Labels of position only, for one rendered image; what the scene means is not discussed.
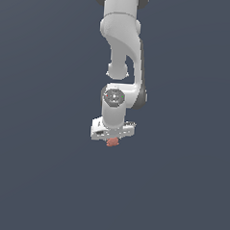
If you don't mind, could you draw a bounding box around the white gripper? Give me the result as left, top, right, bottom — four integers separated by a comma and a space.
89, 116, 137, 143

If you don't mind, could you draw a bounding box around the small reddish-brown object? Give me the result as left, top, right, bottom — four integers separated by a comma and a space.
106, 136, 120, 148

